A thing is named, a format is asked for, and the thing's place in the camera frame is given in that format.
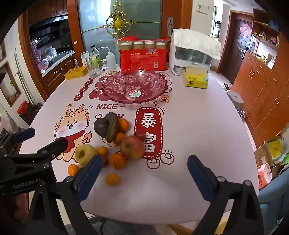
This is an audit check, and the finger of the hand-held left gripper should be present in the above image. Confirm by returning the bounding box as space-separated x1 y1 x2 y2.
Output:
5 138 69 163
0 128 36 145

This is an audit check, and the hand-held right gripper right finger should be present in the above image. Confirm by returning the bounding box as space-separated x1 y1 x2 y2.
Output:
187 155 264 235

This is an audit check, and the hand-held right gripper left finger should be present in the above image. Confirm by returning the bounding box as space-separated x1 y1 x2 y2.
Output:
28 155 103 235

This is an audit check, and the yellow green apple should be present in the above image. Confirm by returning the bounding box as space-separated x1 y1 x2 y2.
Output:
75 144 98 167

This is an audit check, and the dark avocado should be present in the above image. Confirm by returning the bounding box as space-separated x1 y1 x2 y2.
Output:
94 117 111 138

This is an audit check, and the red yellow apple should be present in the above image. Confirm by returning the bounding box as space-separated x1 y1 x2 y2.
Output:
120 135 145 160

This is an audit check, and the pink glass bowl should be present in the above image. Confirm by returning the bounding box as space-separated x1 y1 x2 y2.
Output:
101 70 169 105

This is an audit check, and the printed pink tablecloth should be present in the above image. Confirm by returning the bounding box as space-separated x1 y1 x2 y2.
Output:
19 65 260 221

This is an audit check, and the silver metal pole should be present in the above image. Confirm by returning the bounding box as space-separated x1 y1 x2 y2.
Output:
14 48 32 104

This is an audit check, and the pink plastic object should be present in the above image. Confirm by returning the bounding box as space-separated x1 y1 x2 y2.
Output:
257 164 272 189

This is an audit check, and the grey fluffy rug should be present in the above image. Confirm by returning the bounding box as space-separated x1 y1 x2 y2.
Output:
65 218 174 235

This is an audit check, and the wooden kitchen counter cabinet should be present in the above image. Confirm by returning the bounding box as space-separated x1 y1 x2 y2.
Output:
42 53 77 91

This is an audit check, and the cardboard box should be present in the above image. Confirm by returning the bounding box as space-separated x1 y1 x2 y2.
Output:
254 136 289 179

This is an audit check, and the light blue chair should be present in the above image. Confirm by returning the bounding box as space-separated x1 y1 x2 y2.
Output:
257 167 289 218

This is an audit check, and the yellow tin box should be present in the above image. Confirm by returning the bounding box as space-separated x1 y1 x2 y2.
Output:
64 66 88 80

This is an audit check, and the pink plastic bag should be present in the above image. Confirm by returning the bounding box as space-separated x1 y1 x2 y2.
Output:
32 41 57 73

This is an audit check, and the clear glass tumbler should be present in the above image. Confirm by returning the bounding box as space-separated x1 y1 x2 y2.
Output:
87 62 100 78

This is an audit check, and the grey round bin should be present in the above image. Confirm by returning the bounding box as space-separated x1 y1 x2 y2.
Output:
229 90 245 111

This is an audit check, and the white blue carton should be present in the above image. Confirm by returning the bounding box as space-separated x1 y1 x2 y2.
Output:
81 51 90 67

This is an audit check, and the clear plastic bottle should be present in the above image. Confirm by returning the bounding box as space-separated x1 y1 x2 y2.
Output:
90 45 101 68

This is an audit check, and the yellow tissue pack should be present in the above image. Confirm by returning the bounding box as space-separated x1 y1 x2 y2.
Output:
182 67 209 89

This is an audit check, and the white squeeze bottle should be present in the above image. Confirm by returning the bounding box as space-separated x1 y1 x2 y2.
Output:
98 46 116 70

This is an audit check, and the white countertop appliance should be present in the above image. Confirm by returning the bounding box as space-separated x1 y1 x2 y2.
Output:
169 29 214 76

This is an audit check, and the red paper cup package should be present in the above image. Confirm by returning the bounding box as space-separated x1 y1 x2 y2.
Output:
116 36 170 72

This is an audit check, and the dark wooden entry door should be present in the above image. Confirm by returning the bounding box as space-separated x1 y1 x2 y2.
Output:
230 18 252 84

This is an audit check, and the white cover cloth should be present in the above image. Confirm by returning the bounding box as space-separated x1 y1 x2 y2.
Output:
173 29 222 60

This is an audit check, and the gold door ornament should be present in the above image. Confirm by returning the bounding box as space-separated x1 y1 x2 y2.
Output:
104 0 136 39

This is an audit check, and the red door decoration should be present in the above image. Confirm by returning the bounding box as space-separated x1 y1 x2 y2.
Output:
240 22 253 38

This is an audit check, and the frosted glass sliding door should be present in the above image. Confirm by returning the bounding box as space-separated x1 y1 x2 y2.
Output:
78 0 163 68

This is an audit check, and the wooden wall frame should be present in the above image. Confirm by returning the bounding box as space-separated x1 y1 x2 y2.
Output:
0 62 22 106

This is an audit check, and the brown wooden wall cabinet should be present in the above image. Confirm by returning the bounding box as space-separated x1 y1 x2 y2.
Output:
232 9 289 145

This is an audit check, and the silver door handle plate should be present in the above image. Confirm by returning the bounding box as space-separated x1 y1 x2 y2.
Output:
167 17 174 37

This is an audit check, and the white wall switch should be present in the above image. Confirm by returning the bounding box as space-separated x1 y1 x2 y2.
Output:
195 3 209 14

